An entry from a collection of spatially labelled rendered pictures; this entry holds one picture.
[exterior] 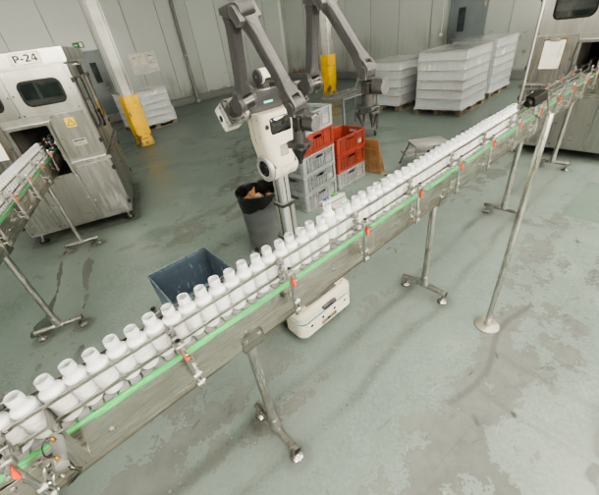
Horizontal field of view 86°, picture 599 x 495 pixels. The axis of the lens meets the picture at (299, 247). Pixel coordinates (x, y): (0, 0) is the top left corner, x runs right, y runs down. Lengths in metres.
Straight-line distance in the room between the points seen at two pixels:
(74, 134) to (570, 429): 4.95
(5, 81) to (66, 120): 0.56
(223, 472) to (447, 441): 1.17
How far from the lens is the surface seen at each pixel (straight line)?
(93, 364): 1.12
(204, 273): 1.84
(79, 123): 4.60
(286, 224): 2.11
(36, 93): 4.62
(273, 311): 1.33
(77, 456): 1.20
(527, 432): 2.22
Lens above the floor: 1.84
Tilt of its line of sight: 34 degrees down
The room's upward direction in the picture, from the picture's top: 9 degrees counter-clockwise
